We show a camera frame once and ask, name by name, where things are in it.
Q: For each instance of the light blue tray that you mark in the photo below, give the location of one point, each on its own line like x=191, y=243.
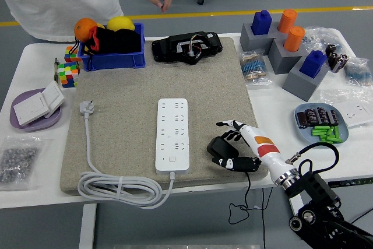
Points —
x=306, y=136

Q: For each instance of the bundle of dark capacitors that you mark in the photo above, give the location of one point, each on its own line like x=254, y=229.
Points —
x=338, y=59

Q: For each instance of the metal pen tool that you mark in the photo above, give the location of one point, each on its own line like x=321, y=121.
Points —
x=56, y=69

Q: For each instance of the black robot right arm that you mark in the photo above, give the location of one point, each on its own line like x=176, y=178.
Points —
x=317, y=190

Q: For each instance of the small colourful puzzle cube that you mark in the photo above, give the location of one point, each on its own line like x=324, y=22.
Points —
x=70, y=53

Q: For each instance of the white power strip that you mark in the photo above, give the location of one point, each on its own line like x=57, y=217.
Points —
x=172, y=132

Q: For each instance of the white wall switch panel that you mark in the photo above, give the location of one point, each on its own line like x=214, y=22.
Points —
x=54, y=94
x=29, y=109

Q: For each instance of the grey-brown mat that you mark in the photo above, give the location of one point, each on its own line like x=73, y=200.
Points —
x=125, y=91

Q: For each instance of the clear bag of metal nuts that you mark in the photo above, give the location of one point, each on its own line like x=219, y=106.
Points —
x=17, y=161

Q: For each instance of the blue square peg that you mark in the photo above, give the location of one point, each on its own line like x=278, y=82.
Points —
x=260, y=24
x=311, y=65

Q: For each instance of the clear bag of blue resistors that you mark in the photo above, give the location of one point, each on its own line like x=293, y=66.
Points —
x=358, y=72

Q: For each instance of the small yellow fruit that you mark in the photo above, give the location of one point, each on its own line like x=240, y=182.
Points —
x=101, y=25

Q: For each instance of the heap of green batteries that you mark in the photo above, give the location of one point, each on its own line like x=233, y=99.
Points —
x=326, y=133

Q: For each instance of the white socket panel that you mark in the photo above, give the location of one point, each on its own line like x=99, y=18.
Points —
x=355, y=115

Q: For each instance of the large yellow lemon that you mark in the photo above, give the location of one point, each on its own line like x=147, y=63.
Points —
x=119, y=23

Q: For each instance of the orange cylinder peg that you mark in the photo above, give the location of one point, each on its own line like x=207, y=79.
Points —
x=287, y=21
x=293, y=39

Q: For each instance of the black table control panel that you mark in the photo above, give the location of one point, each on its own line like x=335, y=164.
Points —
x=346, y=183

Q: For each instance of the orange fruit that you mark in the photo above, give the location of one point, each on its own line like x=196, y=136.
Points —
x=83, y=28

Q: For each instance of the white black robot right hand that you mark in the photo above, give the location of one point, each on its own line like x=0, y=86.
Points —
x=268, y=150

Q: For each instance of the clear bag of taped resistors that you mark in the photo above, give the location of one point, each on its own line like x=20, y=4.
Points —
x=253, y=68

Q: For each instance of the large colourful puzzle cube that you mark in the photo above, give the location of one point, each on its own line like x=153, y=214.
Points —
x=68, y=75

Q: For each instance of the crumpled clear plastic bag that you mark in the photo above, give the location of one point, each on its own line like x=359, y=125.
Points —
x=320, y=34

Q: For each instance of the blue plastic bin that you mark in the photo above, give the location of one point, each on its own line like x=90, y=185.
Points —
x=116, y=59

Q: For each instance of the purple tray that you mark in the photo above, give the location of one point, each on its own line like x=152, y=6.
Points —
x=38, y=126

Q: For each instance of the white table leg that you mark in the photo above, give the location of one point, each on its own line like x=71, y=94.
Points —
x=295, y=203
x=87, y=225

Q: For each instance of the dark cylindrical capacitor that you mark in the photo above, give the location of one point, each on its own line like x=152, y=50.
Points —
x=334, y=116
x=323, y=114
x=311, y=115
x=301, y=119

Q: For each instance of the grey block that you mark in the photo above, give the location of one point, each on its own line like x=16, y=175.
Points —
x=300, y=85
x=281, y=59
x=250, y=42

